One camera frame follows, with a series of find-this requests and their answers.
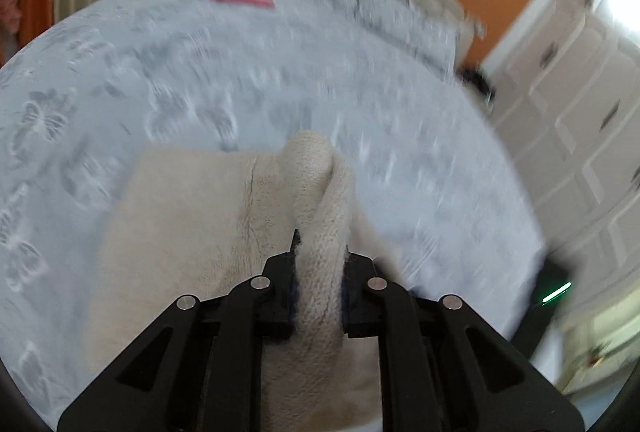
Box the cream knitted sweater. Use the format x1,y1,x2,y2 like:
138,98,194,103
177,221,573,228
84,130,401,431

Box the white panelled wardrobe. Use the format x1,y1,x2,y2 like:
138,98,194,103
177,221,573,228
491,0,639,313

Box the black object on nightstand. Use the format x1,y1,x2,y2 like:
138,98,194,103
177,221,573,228
458,66,497,110

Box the grey butterfly bedspread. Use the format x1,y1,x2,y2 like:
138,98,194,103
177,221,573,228
1,0,542,426

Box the grey patterned pillows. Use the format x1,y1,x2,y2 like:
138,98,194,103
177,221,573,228
311,0,459,80

